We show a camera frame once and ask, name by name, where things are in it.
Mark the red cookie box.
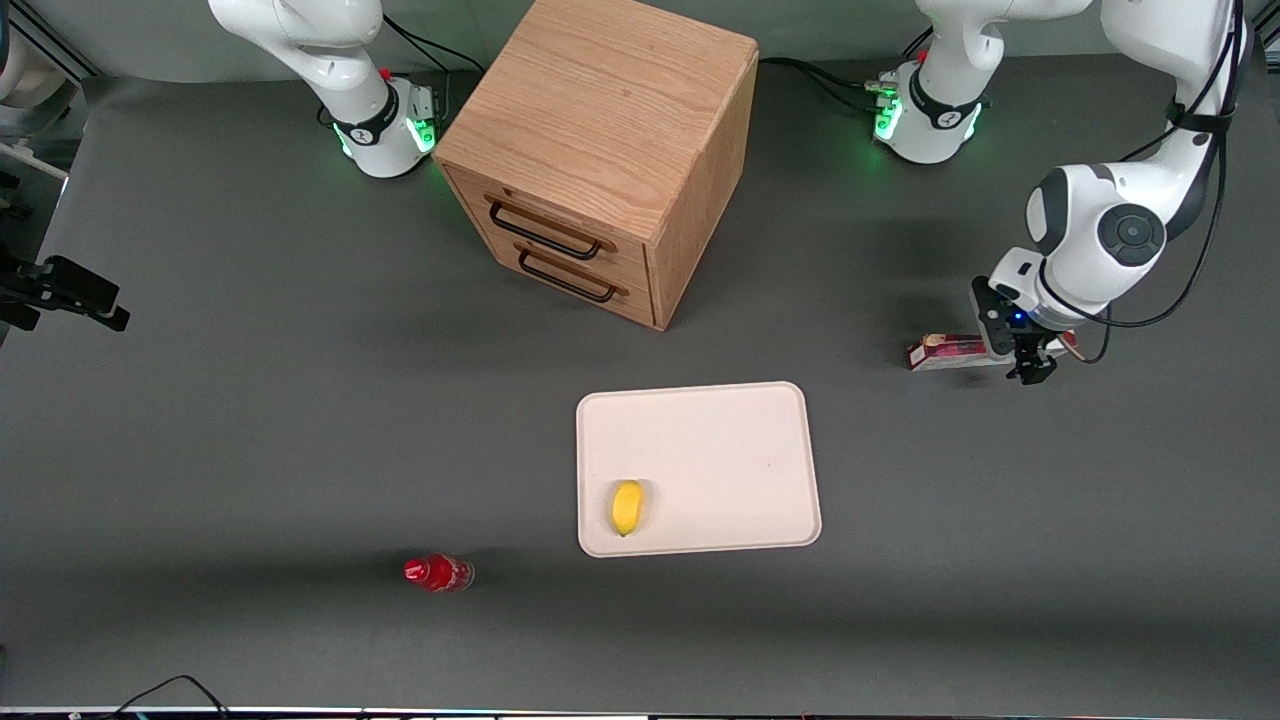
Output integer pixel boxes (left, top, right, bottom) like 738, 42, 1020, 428
907, 331, 1082, 372

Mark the cream plastic tray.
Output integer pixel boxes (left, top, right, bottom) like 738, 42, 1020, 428
576, 381, 823, 559

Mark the white rounded equipment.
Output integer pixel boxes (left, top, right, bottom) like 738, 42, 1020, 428
0, 40, 83, 137

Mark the yellow lemon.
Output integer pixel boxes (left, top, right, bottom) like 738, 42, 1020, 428
611, 480, 646, 538

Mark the red drink bottle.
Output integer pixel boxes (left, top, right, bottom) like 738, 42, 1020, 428
403, 553, 475, 593

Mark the wooden drawer cabinet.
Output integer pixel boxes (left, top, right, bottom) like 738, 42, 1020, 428
432, 0, 761, 333

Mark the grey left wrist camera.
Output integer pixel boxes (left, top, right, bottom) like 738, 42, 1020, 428
971, 276, 1025, 359

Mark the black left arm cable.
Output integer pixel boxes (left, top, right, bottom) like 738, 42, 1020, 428
1040, 0, 1247, 367

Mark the aluminium frame rail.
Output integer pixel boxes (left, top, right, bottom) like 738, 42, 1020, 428
0, 0, 102, 83

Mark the black left base cable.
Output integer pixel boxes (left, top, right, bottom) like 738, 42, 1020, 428
757, 30, 936, 114

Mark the black base cable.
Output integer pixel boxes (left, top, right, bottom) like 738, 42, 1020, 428
318, 14, 487, 129
757, 30, 936, 114

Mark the thin black table-edge cable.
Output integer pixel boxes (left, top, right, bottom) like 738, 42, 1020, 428
105, 674, 232, 720

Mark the black right base cable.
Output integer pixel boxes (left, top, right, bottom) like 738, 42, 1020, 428
318, 14, 487, 129

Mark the short black drawer handle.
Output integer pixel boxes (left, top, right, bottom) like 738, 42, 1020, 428
516, 245, 624, 305

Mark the long black drawer handle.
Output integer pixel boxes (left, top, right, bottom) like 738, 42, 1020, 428
487, 195, 613, 262

